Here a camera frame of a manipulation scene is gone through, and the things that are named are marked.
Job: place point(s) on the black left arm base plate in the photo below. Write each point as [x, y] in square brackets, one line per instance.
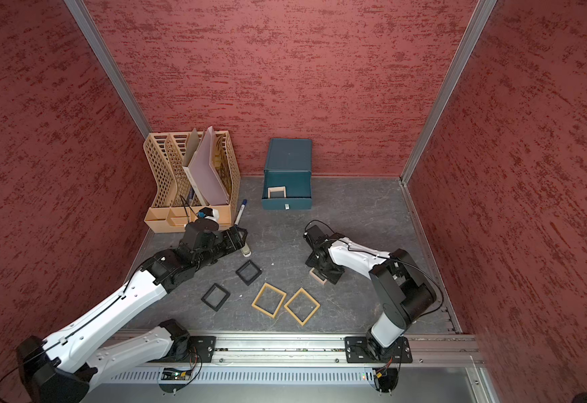
[202, 348]

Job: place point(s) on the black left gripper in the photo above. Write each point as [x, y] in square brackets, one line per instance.
[234, 241]

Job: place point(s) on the aluminium front rail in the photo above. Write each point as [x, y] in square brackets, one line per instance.
[279, 349]

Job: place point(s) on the aluminium corner post left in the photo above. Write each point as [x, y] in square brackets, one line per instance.
[88, 28]

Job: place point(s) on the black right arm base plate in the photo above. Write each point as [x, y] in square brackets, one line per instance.
[356, 348]

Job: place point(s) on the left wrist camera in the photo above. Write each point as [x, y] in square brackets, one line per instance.
[209, 215]

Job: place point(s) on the pink paper folder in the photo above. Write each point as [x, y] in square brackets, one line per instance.
[198, 165]

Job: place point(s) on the small wooden box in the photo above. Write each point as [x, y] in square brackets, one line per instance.
[316, 276]
[277, 192]

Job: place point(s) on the large wooden frame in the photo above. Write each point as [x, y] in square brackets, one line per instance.
[302, 306]
[269, 300]

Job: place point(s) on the large wooden frame left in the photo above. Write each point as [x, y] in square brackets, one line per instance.
[269, 300]

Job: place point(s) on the beige lattice file organizer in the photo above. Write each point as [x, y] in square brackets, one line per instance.
[177, 201]

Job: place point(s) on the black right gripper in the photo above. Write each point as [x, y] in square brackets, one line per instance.
[333, 275]

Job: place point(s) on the blue capped white marker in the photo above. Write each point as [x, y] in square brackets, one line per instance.
[240, 212]

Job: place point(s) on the large wooden frame right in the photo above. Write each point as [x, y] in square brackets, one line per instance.
[302, 306]

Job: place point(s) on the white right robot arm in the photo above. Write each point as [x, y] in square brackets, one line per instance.
[405, 292]

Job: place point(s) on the teal drawer cabinet yellow trim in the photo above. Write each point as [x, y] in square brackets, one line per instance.
[289, 164]

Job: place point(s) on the black square box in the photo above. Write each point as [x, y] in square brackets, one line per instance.
[215, 297]
[248, 272]

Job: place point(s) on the beige stapler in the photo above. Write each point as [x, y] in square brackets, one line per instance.
[246, 251]

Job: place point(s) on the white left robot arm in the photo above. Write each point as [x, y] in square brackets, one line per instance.
[68, 364]

